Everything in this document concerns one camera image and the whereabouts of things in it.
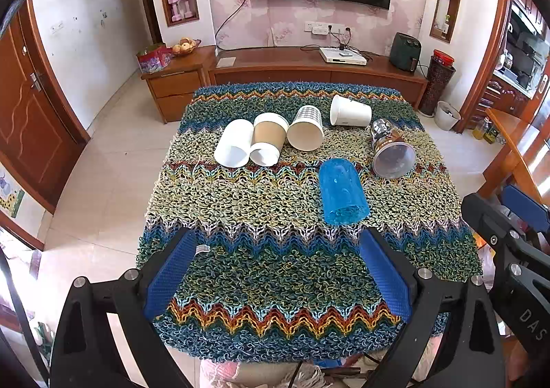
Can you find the checkered paper cup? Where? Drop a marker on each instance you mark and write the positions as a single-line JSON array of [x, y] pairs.
[[306, 128]]

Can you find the wooden side cabinet with drawers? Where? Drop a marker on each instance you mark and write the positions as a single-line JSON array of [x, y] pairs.
[[178, 89]]

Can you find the blue plastic cup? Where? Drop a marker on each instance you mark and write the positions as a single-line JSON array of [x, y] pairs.
[[343, 192]]

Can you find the white wall socket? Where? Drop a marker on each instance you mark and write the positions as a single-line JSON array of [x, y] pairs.
[[315, 27]]

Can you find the tall dark patterned vase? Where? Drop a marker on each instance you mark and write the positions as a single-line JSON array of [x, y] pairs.
[[436, 85]]

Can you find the yellow oil bottle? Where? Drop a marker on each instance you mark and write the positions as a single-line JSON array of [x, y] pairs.
[[492, 134], [480, 129]]

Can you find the pink cloth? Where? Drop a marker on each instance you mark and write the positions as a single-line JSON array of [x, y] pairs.
[[219, 375]]

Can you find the brown paper cup white lid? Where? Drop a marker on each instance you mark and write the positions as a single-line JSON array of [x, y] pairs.
[[268, 138]]

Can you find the plain white paper cup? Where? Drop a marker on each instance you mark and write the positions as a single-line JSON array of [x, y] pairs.
[[350, 111]]

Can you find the black kitchen appliance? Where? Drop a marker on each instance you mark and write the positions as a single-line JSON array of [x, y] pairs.
[[526, 63]]

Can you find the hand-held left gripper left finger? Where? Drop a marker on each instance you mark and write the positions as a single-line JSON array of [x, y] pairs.
[[169, 274]]

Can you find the clear plastic cup brown print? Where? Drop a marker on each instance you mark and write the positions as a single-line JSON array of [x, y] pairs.
[[390, 151]]

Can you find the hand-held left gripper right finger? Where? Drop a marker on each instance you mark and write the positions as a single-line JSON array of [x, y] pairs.
[[384, 278]]

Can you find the long wooden television cabinet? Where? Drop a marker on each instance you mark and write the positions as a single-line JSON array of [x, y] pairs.
[[300, 70]]

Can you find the pink dumbbell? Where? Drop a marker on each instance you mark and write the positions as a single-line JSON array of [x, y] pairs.
[[174, 8], [186, 5]]

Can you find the red printed gift box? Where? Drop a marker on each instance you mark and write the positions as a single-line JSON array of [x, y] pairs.
[[154, 59]]

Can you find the dark green air fryer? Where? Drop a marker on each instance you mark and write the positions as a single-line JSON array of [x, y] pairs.
[[404, 51]]

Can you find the cartoon wall sticker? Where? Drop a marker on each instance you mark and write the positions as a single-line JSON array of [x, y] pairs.
[[10, 196]]

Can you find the brown wooden door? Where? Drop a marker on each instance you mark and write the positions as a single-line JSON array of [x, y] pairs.
[[30, 113]]

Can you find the grey paper sheet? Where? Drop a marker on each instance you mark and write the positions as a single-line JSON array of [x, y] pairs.
[[226, 62]]

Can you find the white set-top box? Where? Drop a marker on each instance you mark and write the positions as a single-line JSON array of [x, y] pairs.
[[343, 56]]

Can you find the white plastic bucket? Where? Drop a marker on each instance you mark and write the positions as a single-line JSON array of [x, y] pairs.
[[447, 116]]

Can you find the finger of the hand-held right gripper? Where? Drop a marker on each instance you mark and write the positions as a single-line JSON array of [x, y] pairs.
[[483, 216], [522, 203]]

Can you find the colourful knitted table cloth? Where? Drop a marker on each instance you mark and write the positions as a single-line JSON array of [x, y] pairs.
[[266, 216]]

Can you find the wooden dining table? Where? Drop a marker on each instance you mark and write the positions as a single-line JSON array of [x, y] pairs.
[[515, 143]]

